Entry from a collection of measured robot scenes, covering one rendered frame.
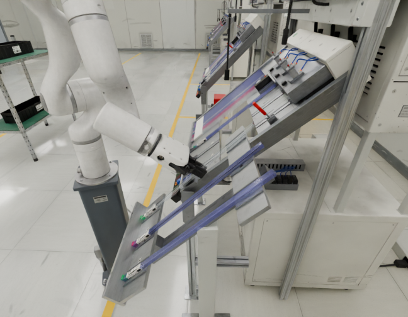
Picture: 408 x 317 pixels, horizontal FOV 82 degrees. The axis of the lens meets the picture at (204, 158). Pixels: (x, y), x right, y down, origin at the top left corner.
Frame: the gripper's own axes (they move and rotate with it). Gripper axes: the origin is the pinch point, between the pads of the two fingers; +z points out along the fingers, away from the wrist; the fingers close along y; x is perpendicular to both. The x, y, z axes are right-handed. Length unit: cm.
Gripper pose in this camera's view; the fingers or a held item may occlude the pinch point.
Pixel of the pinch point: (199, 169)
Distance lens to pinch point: 72.0
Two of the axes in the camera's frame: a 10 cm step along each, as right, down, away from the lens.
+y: 0.0, -5.4, 8.4
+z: 8.2, 4.8, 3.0
